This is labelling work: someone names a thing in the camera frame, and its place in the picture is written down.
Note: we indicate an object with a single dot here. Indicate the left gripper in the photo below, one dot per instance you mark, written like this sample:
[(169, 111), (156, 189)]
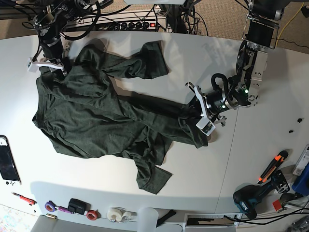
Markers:
[(215, 103)]

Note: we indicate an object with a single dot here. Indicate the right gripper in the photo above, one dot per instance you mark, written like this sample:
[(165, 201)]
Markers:
[(53, 56)]

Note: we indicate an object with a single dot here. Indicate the dark green t-shirt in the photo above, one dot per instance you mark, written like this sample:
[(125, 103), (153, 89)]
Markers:
[(83, 116)]

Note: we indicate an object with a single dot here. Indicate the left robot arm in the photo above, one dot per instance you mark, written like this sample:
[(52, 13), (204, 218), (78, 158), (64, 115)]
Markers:
[(242, 89)]

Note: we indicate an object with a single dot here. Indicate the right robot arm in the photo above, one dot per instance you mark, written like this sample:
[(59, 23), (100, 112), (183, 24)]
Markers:
[(49, 24)]

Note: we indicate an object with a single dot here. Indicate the orange black utility knife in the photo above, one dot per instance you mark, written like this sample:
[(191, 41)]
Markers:
[(272, 167)]

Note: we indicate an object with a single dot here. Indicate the black power strip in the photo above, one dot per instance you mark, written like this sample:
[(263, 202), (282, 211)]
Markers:
[(131, 26)]

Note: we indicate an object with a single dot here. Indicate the teal black power drill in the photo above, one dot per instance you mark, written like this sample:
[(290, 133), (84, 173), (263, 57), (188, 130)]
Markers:
[(249, 196)]

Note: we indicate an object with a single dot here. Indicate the red square tag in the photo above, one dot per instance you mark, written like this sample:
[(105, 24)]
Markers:
[(277, 205)]

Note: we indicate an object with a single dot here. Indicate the blue box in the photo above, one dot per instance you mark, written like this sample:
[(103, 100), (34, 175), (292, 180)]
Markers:
[(301, 184)]

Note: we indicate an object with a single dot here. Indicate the white handheld game console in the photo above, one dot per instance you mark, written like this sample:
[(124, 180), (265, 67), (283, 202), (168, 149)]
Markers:
[(8, 170)]

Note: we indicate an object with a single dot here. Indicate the white tape dispenser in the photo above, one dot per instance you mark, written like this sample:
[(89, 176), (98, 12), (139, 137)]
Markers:
[(120, 215)]

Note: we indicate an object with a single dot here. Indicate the red screwdriver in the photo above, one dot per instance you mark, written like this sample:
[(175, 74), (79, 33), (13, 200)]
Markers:
[(28, 200)]

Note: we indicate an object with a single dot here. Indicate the purple tape roll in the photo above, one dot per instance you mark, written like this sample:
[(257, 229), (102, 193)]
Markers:
[(50, 206)]

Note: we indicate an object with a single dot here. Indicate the red tape roll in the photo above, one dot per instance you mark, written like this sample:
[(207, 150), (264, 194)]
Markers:
[(92, 215)]

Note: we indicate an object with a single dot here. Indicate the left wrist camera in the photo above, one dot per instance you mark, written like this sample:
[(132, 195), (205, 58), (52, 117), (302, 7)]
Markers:
[(206, 126)]

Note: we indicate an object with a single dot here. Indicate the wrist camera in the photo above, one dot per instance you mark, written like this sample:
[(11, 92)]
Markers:
[(206, 126), (32, 66)]

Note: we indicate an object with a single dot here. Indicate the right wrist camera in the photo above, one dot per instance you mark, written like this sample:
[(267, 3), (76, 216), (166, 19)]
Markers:
[(32, 66)]

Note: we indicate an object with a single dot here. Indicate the black action camera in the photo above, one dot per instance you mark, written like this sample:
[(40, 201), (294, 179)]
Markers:
[(78, 206)]

